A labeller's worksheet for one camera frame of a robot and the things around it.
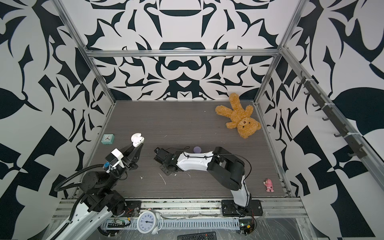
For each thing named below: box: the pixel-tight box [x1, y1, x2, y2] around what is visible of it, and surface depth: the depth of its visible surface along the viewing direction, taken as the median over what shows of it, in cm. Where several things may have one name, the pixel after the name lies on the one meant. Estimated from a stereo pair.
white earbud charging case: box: [130, 132, 145, 148], surface depth 60 cm
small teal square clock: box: [101, 133, 115, 145], surface depth 98 cm
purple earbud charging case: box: [193, 146, 202, 154], surface depth 96 cm
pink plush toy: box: [263, 178, 274, 192], surface depth 82 cm
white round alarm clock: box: [134, 210, 163, 235], surface depth 70 cm
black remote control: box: [177, 231, 217, 240], surface depth 68 cm
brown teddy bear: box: [215, 92, 262, 139], surface depth 104 cm
